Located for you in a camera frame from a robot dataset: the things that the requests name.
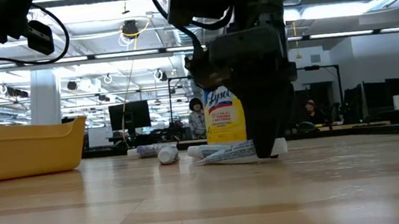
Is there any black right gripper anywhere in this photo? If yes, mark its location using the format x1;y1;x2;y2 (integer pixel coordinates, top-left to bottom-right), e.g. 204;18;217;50
207;22;308;163

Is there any yellow Lysol wipes canister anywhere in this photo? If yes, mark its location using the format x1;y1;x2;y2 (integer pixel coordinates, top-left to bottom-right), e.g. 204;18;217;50
201;82;249;146

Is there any black ceiling device yellow cable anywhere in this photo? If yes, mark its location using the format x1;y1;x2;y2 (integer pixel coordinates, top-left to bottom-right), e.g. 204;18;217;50
120;19;141;41

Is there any white building column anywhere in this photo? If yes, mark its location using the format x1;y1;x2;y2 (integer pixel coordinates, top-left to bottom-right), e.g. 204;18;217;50
25;67;64;128

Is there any black metal stand frame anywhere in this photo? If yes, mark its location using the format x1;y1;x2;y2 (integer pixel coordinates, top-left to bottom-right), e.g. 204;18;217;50
294;62;346;116

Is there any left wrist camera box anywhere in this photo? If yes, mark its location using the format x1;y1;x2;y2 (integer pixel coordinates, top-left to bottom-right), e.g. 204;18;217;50
24;17;57;59

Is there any black left wrist camera cable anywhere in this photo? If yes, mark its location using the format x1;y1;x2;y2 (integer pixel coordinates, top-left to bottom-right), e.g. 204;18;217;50
0;0;73;70

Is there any black overhead light bar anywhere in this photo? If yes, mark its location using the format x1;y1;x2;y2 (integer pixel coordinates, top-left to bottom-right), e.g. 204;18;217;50
0;17;399;79

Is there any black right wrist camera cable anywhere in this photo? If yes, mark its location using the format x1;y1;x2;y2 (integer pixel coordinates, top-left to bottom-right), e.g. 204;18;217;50
147;0;240;58

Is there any yellow hanging cord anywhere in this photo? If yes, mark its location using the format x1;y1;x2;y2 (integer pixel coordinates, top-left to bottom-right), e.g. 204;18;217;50
291;20;302;60

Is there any yellow plastic tray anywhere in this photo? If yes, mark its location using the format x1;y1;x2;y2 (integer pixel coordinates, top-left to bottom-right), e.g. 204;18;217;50
0;111;95;183

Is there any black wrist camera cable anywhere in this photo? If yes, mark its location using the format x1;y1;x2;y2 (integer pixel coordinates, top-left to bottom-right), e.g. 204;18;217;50
147;0;240;58
0;0;73;70

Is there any black room partition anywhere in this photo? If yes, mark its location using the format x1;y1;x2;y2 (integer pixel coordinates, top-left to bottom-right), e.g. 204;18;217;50
292;79;345;134

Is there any black computer monitor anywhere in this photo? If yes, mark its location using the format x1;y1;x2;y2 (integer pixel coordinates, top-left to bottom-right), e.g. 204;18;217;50
108;99;152;133

